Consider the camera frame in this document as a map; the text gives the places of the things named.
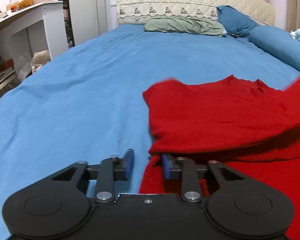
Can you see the red knit garment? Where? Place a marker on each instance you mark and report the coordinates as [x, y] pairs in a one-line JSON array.
[[244, 124]]

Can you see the cream quilted headboard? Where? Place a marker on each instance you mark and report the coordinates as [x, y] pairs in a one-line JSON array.
[[139, 11]]

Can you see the blue duvet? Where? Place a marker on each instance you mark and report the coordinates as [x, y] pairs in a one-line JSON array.
[[278, 43]]

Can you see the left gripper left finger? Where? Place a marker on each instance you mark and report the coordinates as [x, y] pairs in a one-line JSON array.
[[108, 172]]

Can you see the cream tote bag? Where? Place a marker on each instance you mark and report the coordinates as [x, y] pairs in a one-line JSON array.
[[40, 59]]

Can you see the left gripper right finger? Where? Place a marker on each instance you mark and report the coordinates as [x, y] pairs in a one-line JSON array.
[[183, 169]]

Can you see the white grey wardrobe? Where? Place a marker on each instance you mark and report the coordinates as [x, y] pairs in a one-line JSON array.
[[84, 20]]

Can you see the white desk shelf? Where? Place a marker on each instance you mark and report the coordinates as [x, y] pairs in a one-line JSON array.
[[36, 28]]

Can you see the green pillow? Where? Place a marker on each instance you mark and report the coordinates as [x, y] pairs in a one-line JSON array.
[[189, 25]]

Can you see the blue bed sheet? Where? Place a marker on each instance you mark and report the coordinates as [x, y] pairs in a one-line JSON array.
[[87, 103]]

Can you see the dark blue pillow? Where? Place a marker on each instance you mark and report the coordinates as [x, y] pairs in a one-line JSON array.
[[235, 23]]

